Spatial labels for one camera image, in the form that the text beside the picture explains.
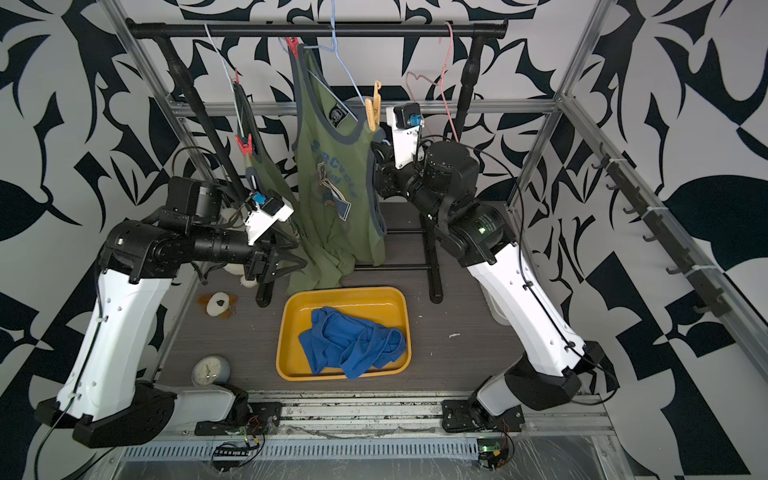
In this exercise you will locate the tan clothespin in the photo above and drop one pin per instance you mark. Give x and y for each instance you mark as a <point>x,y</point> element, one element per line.
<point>373,107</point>

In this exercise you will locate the small circuit board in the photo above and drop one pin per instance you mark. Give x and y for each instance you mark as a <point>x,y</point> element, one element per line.
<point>494,453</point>
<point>228,456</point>

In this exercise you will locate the white plastic bin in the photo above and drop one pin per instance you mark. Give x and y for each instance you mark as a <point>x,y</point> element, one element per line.
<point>495,311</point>

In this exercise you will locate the black clothes rack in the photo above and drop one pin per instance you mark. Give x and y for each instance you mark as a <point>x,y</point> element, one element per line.
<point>163,33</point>

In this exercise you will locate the small round clock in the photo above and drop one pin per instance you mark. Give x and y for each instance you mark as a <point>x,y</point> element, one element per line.
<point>211,370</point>

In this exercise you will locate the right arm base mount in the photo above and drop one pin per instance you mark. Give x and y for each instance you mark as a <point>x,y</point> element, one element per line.
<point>468,415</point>

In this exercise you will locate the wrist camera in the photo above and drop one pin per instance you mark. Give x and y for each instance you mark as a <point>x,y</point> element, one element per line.
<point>406,122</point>
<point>263,212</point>

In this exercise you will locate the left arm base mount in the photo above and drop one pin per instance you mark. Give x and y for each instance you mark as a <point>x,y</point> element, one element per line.
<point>254,418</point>

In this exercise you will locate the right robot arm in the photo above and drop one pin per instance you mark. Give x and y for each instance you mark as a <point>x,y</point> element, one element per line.
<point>440,182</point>

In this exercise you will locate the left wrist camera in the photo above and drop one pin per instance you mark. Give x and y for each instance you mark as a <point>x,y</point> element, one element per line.
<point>263,212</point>

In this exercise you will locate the white plush toy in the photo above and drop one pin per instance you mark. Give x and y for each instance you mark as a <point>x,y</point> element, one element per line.
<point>235,220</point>

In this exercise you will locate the pink wire hanger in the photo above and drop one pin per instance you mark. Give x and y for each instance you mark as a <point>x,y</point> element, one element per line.
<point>440,81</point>

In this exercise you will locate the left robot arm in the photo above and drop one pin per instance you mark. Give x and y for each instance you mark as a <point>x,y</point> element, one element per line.
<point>103,402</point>

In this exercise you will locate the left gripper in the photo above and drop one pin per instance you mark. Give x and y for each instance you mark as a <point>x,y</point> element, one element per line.
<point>264,270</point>

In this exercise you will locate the white wire hanger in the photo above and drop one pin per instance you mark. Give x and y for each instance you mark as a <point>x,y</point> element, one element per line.
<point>230,81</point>

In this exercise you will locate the blue tank top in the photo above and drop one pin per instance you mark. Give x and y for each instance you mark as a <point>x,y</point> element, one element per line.
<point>353,345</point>

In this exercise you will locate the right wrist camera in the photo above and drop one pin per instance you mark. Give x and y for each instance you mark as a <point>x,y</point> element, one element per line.
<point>406,122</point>

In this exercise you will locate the small circuit board right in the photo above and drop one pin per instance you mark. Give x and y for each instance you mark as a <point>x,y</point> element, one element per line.
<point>494,453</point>

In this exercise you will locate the black wall hook rail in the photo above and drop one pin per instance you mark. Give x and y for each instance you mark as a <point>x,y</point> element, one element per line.
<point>688,260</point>

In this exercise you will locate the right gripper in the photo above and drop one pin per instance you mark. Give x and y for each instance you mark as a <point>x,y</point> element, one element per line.
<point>391,181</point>

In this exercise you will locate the brown white plush piece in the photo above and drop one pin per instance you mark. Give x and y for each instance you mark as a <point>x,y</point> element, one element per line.
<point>219,304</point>

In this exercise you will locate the small circuit board left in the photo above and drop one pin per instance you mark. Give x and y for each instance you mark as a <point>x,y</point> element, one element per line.
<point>228,456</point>

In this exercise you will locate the green tank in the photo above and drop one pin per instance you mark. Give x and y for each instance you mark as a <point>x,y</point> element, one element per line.
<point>338,215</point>
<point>261,172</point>

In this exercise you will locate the yellow plastic tray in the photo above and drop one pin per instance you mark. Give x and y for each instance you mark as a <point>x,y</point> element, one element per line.
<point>383,305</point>

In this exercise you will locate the blue wire hanger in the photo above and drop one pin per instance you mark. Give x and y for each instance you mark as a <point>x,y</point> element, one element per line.
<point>334,49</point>

